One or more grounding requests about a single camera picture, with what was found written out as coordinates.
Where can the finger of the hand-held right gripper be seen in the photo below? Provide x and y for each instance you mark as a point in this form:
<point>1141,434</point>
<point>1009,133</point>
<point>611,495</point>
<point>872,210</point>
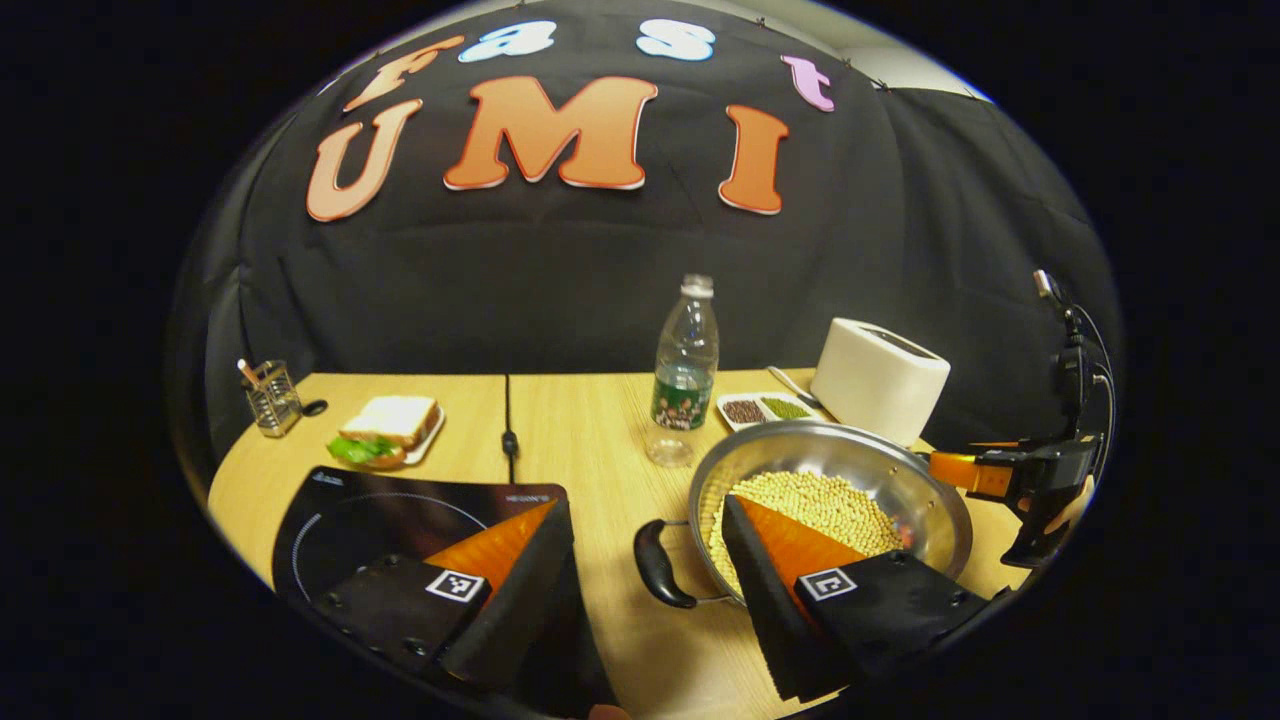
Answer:
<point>965,470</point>

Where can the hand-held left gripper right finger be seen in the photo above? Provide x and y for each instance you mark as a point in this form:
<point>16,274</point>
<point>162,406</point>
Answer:
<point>765,590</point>

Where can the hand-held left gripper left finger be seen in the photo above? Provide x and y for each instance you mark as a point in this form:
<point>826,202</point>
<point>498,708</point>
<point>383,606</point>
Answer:
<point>520,590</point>

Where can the black induction cooktop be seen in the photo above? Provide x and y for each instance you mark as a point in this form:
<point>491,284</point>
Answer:
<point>340,510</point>

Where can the pile of yellow soybeans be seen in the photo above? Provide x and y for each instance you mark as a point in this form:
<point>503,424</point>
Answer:
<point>820,495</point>

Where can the white toaster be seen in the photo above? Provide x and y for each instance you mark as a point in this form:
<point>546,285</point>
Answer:
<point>880,385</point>

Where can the white sandwich plate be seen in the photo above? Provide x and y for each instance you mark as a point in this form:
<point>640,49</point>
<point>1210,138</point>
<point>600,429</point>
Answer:
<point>432,440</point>

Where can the white divided dish of beans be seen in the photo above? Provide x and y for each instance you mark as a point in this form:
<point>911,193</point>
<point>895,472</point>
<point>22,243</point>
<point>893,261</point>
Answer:
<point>765,410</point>

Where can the metal spoon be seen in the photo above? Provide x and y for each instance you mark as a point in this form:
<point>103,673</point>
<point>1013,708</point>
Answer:
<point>795,385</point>

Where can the sandwich with lettuce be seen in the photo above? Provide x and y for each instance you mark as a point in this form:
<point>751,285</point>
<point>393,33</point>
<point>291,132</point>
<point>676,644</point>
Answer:
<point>390,425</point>

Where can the clear plastic water bottle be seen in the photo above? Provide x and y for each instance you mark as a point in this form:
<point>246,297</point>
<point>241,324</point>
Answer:
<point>686,370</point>

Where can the black backdrop cloth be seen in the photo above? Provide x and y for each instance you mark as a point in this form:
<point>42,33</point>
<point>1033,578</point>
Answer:
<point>500,280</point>

